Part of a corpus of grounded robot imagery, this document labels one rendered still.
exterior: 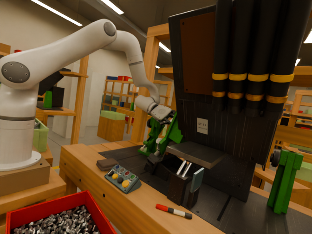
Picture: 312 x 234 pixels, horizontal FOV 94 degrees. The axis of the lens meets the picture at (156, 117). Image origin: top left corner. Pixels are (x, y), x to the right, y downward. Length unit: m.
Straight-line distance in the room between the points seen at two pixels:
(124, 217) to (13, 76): 0.64
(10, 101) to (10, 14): 7.00
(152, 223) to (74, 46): 0.75
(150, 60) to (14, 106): 1.01
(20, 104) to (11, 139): 0.14
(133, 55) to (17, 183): 0.76
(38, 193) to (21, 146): 0.20
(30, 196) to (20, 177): 0.08
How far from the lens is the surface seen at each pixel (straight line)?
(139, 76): 0.89
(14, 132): 0.78
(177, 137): 0.73
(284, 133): 1.09
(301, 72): 0.91
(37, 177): 0.82
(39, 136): 1.32
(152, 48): 1.44
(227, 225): 0.68
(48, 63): 0.75
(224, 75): 0.48
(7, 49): 6.92
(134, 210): 0.64
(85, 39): 0.79
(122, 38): 0.89
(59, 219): 0.60
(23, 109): 0.77
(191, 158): 0.50
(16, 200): 0.79
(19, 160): 0.83
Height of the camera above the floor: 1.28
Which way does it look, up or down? 5 degrees down
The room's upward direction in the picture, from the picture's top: 10 degrees clockwise
